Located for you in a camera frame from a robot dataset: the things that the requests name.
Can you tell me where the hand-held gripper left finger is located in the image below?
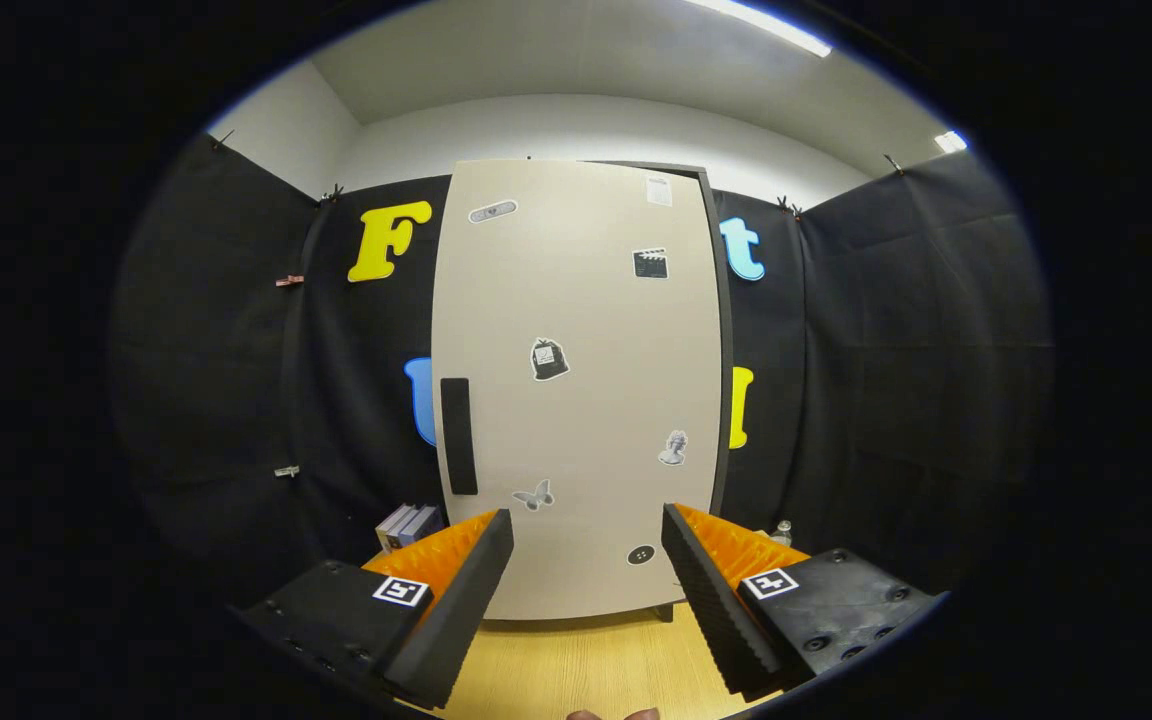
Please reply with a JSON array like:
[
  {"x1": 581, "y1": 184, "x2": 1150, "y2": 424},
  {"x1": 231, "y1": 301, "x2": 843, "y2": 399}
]
[{"x1": 236, "y1": 508, "x2": 515, "y2": 709}]

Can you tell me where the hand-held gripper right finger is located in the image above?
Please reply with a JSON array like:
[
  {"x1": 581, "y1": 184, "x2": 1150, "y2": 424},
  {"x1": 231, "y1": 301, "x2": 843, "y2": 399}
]
[{"x1": 661, "y1": 503, "x2": 942, "y2": 701}]

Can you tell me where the black door handle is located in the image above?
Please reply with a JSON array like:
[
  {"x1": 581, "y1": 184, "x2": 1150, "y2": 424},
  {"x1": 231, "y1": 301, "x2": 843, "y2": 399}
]
[{"x1": 439, "y1": 377, "x2": 479, "y2": 497}]

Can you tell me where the beige shoe cabinet door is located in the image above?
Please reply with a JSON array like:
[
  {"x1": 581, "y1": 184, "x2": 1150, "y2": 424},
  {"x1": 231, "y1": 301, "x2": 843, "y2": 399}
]
[{"x1": 431, "y1": 158, "x2": 724, "y2": 621}]

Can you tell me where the grey shoe cabinet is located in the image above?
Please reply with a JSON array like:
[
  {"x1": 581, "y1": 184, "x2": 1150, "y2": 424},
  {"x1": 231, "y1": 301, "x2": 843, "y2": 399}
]
[{"x1": 626, "y1": 160, "x2": 735, "y2": 623}]

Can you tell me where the white cover book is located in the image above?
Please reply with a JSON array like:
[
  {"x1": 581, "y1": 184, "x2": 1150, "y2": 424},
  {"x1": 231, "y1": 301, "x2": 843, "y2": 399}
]
[{"x1": 376, "y1": 503, "x2": 415, "y2": 553}]

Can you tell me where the black backdrop cloth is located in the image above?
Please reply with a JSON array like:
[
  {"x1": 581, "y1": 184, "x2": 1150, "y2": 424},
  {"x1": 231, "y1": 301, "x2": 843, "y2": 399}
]
[{"x1": 108, "y1": 130, "x2": 1057, "y2": 611}]

